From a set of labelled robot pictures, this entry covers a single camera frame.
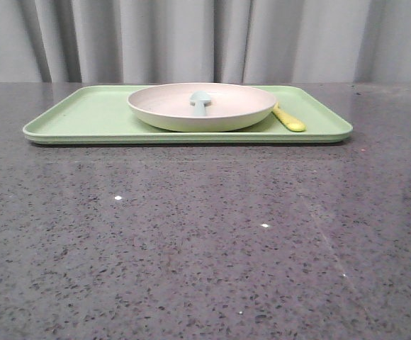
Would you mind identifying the pale blue spoon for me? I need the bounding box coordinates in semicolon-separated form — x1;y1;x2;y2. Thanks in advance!
190;91;212;117

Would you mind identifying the cream round plate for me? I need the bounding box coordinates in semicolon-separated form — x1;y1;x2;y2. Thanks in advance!
128;83;277;132

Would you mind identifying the yellow fork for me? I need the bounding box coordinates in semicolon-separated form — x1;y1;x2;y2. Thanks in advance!
272;103;306;132

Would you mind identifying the light green rectangular tray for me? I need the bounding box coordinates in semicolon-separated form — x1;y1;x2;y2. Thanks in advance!
23;85;353;145

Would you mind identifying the grey pleated curtain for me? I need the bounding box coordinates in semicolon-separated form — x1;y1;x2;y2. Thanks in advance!
0;1;411;84

